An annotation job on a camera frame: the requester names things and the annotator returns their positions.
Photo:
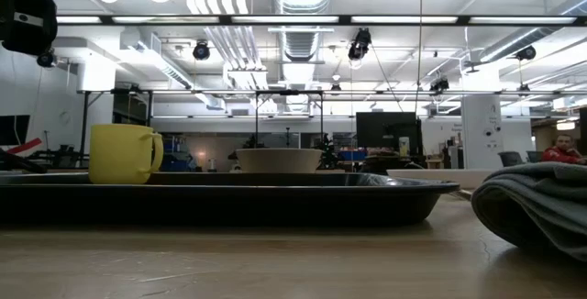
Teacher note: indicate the white ceramic bowl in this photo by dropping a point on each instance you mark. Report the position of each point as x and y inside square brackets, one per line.
[277, 161]

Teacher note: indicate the white ceramic plate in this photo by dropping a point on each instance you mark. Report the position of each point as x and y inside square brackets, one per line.
[435, 177]

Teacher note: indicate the yellow ceramic mug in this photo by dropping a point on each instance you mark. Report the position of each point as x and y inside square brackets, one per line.
[119, 152]

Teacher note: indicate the grey cloth napkin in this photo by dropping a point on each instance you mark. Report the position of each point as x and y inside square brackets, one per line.
[541, 207]

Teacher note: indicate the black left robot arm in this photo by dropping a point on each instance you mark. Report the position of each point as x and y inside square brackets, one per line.
[32, 33]

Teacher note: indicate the black plastic serving tray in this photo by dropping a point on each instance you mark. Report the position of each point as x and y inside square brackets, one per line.
[229, 207]

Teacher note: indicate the blue storage bin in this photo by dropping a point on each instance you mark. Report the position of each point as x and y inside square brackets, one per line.
[352, 155]

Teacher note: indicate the black overhead light bar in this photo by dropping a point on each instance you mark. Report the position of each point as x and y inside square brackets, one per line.
[224, 19]

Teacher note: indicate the white square pillar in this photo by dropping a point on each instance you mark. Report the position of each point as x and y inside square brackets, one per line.
[481, 125]

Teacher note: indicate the grey office chair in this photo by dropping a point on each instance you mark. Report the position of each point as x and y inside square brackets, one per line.
[510, 159]

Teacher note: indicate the person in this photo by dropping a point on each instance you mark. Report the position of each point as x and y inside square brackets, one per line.
[561, 152]

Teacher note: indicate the small dark monitor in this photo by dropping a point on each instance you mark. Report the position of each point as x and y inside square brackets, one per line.
[16, 129]

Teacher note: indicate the black metal background frame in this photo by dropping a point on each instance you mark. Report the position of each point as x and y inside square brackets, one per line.
[85, 115]
[289, 92]

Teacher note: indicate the black hanging camera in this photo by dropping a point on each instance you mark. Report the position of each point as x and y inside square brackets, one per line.
[46, 59]
[357, 49]
[526, 53]
[439, 85]
[201, 51]

